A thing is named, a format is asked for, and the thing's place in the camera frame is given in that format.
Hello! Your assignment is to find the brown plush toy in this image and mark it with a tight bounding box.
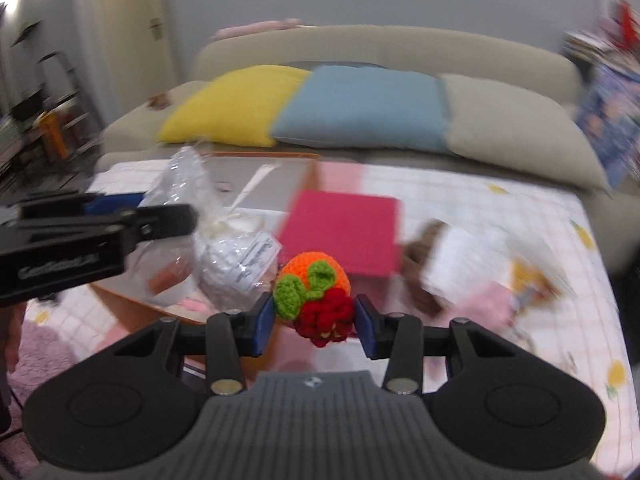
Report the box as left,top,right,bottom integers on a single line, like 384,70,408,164
402,220,456,316

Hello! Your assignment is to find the purple fluffy rug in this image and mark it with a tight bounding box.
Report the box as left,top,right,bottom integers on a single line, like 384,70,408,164
7,320,83,401

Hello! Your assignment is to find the clear plastic wrapper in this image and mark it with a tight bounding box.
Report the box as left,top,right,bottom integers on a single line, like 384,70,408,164
507,240,573,321

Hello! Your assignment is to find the checked lemon print tablecloth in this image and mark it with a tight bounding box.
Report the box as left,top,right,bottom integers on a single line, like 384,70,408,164
25,160,631,476

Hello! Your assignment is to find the blue printed pillow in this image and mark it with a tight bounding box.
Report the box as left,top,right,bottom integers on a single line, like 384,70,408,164
575,62,640,186

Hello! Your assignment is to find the beige sofa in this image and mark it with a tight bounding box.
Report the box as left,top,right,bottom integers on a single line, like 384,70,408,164
97,25,613,196

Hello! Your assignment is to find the pink cloth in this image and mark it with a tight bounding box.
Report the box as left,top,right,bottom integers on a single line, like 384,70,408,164
435,282,516,331

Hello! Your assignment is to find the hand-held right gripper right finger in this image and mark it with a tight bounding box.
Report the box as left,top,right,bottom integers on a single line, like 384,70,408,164
353,296,521,395

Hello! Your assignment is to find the pink plush toy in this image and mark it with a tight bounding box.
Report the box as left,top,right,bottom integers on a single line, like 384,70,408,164
210,18,303,41

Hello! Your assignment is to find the clear plastic bag white cloth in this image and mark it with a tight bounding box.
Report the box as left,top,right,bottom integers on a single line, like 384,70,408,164
145,146,283,311

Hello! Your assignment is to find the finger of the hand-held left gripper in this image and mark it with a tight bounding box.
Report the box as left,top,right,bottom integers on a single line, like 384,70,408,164
120,204,199,256
10,191,151,223

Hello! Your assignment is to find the red orange soft item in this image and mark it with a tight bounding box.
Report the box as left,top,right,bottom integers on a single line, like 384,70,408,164
150,259,193,295

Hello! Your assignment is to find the orange crocheted fruit toy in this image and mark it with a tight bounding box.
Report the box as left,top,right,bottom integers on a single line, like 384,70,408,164
274,251,357,348

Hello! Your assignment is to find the orange bottle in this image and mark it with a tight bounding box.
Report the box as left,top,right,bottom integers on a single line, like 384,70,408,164
39,111,70,161

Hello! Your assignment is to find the stack of books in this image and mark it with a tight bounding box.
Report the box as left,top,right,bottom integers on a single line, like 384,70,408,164
562,30,613,61

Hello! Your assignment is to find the yellow pillow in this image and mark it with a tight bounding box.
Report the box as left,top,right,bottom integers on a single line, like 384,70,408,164
157,64,313,148

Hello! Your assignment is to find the beige pillow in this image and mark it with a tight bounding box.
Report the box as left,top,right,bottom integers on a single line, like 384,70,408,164
440,74,611,193

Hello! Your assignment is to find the cream door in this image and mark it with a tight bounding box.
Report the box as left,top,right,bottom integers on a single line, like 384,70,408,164
75,0,173,126

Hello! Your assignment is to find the metal shelf rack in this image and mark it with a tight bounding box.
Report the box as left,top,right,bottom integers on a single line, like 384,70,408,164
0,50,101,181

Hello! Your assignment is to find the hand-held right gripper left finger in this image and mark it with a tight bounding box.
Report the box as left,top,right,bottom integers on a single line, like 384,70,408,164
114,292,277,395

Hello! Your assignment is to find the white mesh bag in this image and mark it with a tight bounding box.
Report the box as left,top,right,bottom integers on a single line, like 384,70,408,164
420,225,516,301

